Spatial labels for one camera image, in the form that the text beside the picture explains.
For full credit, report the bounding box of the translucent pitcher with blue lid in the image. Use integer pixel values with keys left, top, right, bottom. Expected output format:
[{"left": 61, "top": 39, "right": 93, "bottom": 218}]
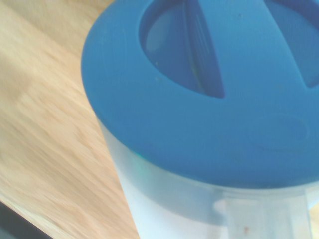
[{"left": 80, "top": 0, "right": 319, "bottom": 239}]

